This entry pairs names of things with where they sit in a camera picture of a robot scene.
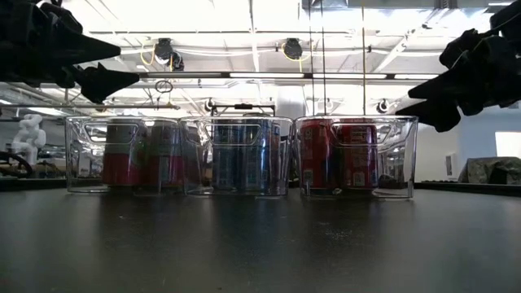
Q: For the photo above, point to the black overhead mounted device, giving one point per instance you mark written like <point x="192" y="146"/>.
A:
<point x="382" y="106"/>
<point x="293" y="48"/>
<point x="164" y="49"/>

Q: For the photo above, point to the camouflage fabric bundle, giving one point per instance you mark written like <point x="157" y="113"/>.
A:
<point x="488" y="169"/>

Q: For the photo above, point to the white wall panel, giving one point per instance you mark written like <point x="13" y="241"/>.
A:
<point x="509" y="144"/>

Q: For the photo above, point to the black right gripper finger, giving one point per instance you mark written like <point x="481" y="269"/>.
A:
<point x="447" y="87"/>
<point x="439" y="114"/>

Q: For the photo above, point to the black metal rack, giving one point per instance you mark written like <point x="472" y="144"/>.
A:
<point x="244" y="106"/>

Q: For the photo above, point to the blue slim energy drink can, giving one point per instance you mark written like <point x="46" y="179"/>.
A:
<point x="258" y="167"/>
<point x="228" y="167"/>

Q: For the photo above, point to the silver overhead beam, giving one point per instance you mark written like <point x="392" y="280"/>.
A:
<point x="264" y="75"/>
<point x="122" y="106"/>

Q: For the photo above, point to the white wall box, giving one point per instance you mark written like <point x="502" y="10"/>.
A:
<point x="451" y="164"/>

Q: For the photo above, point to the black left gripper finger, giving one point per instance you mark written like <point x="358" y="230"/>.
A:
<point x="87" y="49"/>
<point x="102" y="81"/>

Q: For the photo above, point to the clear plastic bin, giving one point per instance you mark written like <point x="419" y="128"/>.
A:
<point x="81" y="179"/>
<point x="399" y="179"/>
<point x="285" y="179"/>

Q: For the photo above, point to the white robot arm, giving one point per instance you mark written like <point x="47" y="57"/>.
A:
<point x="28" y="134"/>

